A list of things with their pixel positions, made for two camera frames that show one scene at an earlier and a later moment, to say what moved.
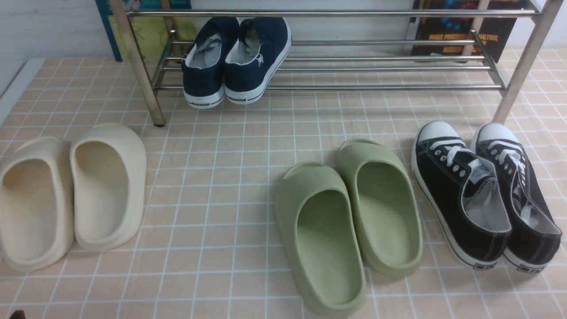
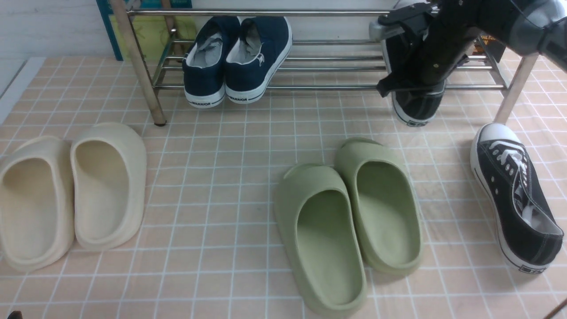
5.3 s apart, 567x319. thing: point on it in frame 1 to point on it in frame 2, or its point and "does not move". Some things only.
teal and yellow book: [161, 30] does not move
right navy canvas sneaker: [254, 61] does not move
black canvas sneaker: [464, 191] to [413, 107]
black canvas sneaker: [534, 235] does not move
